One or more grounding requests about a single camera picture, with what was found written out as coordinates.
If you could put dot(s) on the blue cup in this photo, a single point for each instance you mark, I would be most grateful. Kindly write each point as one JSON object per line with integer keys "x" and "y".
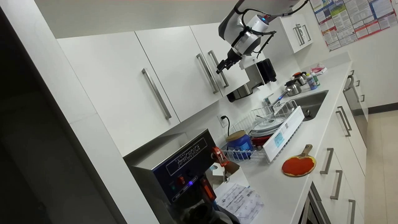
{"x": 314, "y": 82}

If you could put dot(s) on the built-in dark oven cavity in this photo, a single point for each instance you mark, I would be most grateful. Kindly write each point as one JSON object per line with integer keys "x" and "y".
{"x": 313, "y": 207}

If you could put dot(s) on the round wooden lid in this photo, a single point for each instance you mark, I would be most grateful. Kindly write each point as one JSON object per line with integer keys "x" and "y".
{"x": 236, "y": 136}

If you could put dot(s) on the red bowl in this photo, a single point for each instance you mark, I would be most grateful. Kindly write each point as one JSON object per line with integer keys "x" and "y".
{"x": 260, "y": 141}

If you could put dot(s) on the stacked white plates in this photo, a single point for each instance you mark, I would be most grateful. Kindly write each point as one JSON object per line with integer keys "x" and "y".
{"x": 268, "y": 126}

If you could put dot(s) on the white drawer front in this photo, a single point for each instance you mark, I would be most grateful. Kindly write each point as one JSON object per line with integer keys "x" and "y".
{"x": 360, "y": 199}
{"x": 350, "y": 174}
{"x": 338, "y": 145}

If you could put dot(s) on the black steel coffee machine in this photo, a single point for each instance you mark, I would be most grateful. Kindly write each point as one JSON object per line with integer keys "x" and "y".
{"x": 175, "y": 174}

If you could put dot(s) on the colourful wall poster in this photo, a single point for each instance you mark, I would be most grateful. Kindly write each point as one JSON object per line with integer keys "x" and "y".
{"x": 352, "y": 20}

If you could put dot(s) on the orange red small gadget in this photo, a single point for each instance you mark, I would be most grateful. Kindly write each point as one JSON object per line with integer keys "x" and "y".
{"x": 218, "y": 156}

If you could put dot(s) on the steel pot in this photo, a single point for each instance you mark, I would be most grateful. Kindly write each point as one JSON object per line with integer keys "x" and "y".
{"x": 293, "y": 87}

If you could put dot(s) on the chrome sink faucet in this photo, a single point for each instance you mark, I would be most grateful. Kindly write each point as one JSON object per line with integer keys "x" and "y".
{"x": 274, "y": 104}

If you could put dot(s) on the red ping pong paddle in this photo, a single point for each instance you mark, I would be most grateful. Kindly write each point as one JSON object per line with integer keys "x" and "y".
{"x": 298, "y": 166}

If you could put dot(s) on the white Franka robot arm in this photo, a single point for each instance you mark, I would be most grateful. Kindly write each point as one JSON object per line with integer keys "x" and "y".
{"x": 232, "y": 25}

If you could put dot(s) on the small white wall cabinet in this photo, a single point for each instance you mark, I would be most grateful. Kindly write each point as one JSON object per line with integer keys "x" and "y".
{"x": 290, "y": 38}

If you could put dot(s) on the blue plastic container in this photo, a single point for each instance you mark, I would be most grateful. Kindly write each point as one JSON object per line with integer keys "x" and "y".
{"x": 242, "y": 143}

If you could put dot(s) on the wide white wall cabinet door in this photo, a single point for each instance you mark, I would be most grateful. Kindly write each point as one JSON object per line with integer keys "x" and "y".
{"x": 112, "y": 87}

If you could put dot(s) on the white base cabinet door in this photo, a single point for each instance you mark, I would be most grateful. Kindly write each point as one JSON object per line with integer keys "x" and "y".
{"x": 356, "y": 113}
{"x": 356, "y": 145}

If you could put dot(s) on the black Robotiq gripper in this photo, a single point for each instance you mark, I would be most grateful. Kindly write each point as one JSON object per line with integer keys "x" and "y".
{"x": 236, "y": 57}

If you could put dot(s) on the tall white side panel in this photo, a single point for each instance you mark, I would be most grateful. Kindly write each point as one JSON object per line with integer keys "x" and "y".
{"x": 50, "y": 137}

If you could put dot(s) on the white dish rack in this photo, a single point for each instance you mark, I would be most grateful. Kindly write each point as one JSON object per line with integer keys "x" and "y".
{"x": 284, "y": 135}

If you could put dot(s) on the printed paper sheet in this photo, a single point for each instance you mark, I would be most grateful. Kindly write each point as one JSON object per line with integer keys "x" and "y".
{"x": 243, "y": 203}

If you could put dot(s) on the steel front dishwasher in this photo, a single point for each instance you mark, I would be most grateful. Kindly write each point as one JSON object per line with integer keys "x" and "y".
{"x": 355, "y": 95}

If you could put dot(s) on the steel kitchen sink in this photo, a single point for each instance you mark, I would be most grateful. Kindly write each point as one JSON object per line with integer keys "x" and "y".
{"x": 309, "y": 104}

